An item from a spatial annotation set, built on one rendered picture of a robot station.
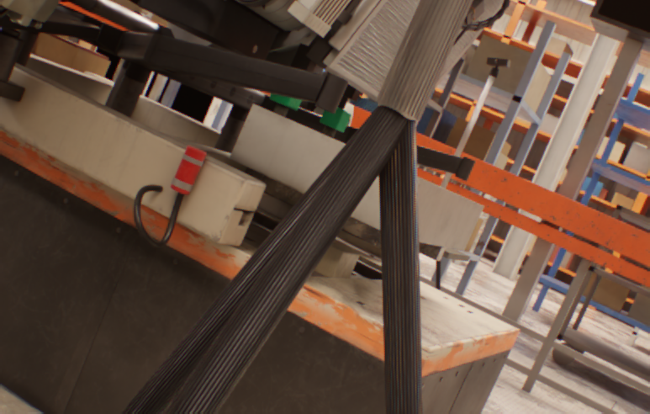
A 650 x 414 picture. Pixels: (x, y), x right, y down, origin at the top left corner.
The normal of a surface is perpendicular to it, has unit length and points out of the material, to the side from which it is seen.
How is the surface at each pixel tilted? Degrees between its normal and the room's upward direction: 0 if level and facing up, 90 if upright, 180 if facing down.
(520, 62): 90
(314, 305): 90
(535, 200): 90
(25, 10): 112
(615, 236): 90
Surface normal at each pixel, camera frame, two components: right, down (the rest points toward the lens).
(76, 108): -0.35, -0.09
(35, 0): 0.71, 0.62
